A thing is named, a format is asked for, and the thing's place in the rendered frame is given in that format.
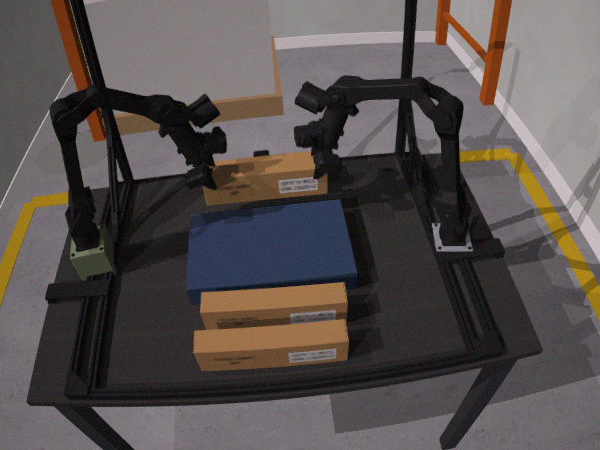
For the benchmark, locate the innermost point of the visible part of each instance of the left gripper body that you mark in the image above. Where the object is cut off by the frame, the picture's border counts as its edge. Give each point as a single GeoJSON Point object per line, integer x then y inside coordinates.
{"type": "Point", "coordinates": [327, 161]}

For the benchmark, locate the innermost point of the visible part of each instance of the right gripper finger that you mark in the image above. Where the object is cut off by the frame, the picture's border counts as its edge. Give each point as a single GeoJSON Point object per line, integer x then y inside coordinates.
{"type": "Point", "coordinates": [211, 184]}
{"type": "Point", "coordinates": [209, 161]}

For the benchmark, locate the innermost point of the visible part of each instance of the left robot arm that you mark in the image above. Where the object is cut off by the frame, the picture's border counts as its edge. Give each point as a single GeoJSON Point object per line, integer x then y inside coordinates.
{"type": "Point", "coordinates": [446, 117]}

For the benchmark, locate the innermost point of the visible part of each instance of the brown cardboard carton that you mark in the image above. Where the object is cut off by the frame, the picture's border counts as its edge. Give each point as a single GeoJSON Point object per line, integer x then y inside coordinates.
{"type": "Point", "coordinates": [263, 180]}
{"type": "Point", "coordinates": [274, 306]}
{"type": "Point", "coordinates": [260, 158]}
{"type": "Point", "coordinates": [271, 346]}

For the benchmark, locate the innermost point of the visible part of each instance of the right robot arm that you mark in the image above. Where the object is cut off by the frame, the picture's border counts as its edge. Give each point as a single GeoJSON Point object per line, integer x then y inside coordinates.
{"type": "Point", "coordinates": [161, 109]}

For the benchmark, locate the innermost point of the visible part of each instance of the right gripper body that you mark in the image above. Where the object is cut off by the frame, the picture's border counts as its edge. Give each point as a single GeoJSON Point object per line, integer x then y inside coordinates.
{"type": "Point", "coordinates": [201, 174]}

